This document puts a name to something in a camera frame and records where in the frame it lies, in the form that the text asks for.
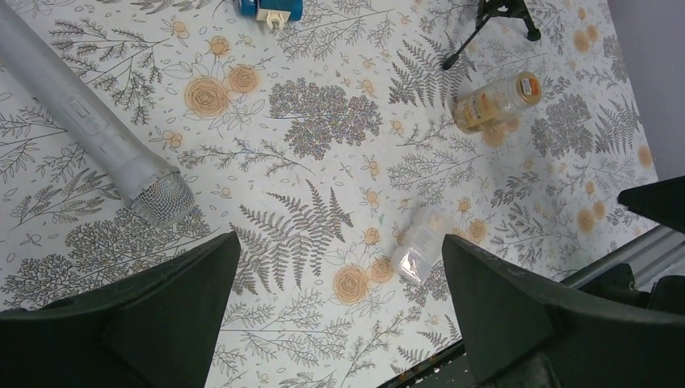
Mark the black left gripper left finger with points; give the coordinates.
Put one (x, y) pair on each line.
(157, 328)

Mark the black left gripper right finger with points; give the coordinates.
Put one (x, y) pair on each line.
(521, 329)

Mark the clear weekly pill organizer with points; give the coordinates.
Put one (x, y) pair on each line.
(421, 248)

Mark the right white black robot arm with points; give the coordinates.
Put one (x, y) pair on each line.
(662, 202)

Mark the grey handheld microphone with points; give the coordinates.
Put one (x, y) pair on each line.
(149, 186)

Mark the floral patterned table mat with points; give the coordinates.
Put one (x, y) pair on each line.
(316, 144)

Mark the blue yellow toy block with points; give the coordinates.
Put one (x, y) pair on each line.
(275, 13)

